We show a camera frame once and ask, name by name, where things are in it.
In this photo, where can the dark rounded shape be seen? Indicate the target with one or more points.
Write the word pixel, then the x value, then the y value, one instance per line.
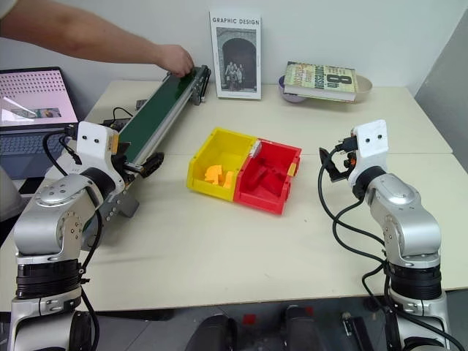
pixel 212 334
pixel 301 329

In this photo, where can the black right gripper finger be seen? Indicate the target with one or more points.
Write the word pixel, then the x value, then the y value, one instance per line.
pixel 325 156
pixel 336 174

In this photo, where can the grey rounded object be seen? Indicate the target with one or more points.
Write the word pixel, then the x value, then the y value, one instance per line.
pixel 9 197

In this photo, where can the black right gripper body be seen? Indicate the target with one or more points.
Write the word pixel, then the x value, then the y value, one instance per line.
pixel 343 153

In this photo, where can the open laptop with pink screen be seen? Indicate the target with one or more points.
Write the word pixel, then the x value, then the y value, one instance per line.
pixel 31 102

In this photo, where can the purple bowl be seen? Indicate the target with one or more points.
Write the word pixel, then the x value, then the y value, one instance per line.
pixel 289 97

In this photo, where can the orange-yellow block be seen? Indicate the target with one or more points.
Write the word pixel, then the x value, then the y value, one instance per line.
pixel 213 174
pixel 228 180

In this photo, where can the yellow plastic bin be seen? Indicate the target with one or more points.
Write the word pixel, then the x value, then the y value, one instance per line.
pixel 204 161

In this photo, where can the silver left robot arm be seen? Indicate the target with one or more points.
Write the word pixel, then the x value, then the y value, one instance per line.
pixel 47 219

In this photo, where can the red block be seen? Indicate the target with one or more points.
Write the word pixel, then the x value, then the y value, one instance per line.
pixel 268 180

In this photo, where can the person's bare forearm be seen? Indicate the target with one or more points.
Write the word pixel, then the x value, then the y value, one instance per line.
pixel 73 33

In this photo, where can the cream oval bowl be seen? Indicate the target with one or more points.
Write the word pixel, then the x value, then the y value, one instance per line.
pixel 362 87

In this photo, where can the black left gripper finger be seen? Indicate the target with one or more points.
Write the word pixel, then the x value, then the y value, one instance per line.
pixel 154 159
pixel 150 172

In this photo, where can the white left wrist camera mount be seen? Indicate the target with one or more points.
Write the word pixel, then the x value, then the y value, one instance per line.
pixel 91 140

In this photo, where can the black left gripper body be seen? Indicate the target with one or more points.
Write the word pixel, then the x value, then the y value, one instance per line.
pixel 117 161

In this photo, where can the black bar-shaped floor object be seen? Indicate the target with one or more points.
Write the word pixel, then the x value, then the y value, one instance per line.
pixel 356 327

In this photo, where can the red plastic bin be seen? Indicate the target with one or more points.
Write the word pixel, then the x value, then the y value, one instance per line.
pixel 270 203

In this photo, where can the person's bare hand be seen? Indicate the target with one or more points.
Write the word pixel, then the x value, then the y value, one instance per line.
pixel 176 59

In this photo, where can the green conveyor belt unit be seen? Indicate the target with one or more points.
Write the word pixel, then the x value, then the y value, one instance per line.
pixel 161 106

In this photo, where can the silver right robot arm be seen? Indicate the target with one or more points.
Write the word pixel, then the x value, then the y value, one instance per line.
pixel 409 219

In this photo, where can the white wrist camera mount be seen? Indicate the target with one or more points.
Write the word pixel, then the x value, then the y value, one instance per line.
pixel 371 140
pixel 91 140

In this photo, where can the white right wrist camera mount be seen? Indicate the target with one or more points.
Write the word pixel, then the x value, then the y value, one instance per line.
pixel 371 140

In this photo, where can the white Graphic Design book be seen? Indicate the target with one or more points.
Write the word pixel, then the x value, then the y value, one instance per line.
pixel 237 55

